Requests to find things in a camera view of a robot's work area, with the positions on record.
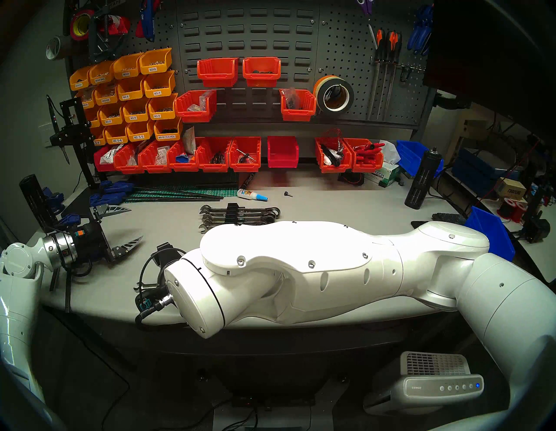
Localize large tape roll orange edge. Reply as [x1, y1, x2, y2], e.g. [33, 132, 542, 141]
[314, 75, 354, 116]

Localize black metal frame stand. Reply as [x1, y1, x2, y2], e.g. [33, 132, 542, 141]
[46, 96, 103, 188]

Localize red white hanging tool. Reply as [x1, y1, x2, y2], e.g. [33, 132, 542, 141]
[104, 14, 132, 37]

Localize orange black screwdriver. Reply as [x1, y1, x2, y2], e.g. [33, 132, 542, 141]
[378, 30, 399, 120]
[369, 28, 387, 120]

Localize black handled screwdriver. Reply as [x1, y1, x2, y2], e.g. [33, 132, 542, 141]
[384, 33, 404, 118]

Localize white Coway air purifier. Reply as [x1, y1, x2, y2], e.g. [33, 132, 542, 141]
[363, 351, 485, 415]

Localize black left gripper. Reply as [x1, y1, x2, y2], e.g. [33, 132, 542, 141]
[72, 204, 144, 265]

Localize dark blue storage bin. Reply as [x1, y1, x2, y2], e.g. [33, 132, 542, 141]
[452, 148, 506, 196]

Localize small cardboard box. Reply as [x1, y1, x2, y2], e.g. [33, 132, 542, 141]
[496, 177, 527, 200]

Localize green white glove box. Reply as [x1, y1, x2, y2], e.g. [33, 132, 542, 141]
[364, 161, 404, 188]

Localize red plastic storage bin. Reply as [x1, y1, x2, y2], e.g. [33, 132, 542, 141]
[138, 140, 172, 173]
[242, 56, 281, 87]
[315, 138, 352, 173]
[267, 136, 299, 169]
[196, 137, 233, 172]
[280, 89, 317, 122]
[175, 90, 218, 123]
[167, 140, 202, 172]
[228, 137, 262, 172]
[93, 146, 118, 173]
[345, 138, 385, 173]
[114, 143, 142, 174]
[197, 58, 239, 87]

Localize orange bin labelled M4 HEX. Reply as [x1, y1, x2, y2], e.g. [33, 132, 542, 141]
[154, 117, 184, 142]

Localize green cutting mat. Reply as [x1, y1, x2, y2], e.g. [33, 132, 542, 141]
[126, 187, 239, 204]

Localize black ribbed post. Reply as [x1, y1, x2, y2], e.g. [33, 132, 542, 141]
[19, 174, 57, 233]

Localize orange bin labelled M4-6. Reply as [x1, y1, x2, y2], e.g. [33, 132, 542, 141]
[116, 78, 145, 101]

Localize black white marker pens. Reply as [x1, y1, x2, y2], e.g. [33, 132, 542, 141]
[321, 144, 344, 168]

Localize orange bin labelled M3X6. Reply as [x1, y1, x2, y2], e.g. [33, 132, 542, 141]
[139, 48, 173, 75]

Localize clear plastic parts box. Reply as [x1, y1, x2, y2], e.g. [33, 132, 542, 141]
[187, 91, 213, 113]

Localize orange bin labelled M3-6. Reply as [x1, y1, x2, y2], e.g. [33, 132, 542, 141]
[148, 93, 179, 121]

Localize orange bin labelled M3-12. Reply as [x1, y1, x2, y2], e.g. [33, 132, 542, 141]
[99, 105, 125, 126]

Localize orange bin labelled M2.5-5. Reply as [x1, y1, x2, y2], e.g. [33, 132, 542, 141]
[126, 121, 156, 143]

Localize orange bin labelled M3X8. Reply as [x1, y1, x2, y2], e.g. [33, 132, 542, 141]
[113, 54, 142, 80]

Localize blue red handled cutter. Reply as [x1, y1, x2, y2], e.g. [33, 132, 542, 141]
[136, 0, 163, 43]

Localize red handled pliers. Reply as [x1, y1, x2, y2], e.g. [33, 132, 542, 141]
[354, 143, 386, 162]

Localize grey metal pegboard wall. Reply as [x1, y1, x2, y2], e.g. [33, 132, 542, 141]
[65, 0, 437, 129]

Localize black cylindrical can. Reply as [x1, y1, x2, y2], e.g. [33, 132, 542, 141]
[404, 148, 443, 210]

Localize orange bin labelled M2.5-6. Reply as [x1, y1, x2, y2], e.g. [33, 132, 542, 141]
[104, 125, 129, 145]

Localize blue handled pliers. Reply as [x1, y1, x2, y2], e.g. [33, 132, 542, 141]
[408, 3, 435, 57]

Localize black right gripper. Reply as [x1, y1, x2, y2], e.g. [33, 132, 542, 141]
[150, 243, 186, 279]

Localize orange bin labelled M3-8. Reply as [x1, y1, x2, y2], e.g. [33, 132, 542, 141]
[122, 100, 150, 123]

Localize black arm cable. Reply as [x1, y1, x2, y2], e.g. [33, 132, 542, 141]
[134, 248, 187, 326]
[49, 261, 94, 313]

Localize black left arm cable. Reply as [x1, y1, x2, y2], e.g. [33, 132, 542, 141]
[49, 261, 94, 313]

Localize red yellow tape roll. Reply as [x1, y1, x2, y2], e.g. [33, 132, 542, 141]
[69, 10, 95, 42]

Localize grey duct tape roll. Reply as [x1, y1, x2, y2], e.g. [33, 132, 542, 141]
[46, 36, 70, 60]

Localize blue plastic storage bin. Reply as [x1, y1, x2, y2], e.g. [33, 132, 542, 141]
[465, 206, 516, 262]
[396, 140, 444, 179]

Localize black monitor screen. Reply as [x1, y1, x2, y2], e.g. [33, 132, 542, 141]
[424, 0, 556, 139]

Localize orange bin labelled M3-4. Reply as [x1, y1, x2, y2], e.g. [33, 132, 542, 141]
[143, 70, 176, 98]

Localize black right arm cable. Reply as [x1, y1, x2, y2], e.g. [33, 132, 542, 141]
[134, 248, 187, 326]

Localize black metal hanging clamp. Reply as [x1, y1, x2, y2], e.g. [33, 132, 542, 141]
[88, 11, 118, 66]

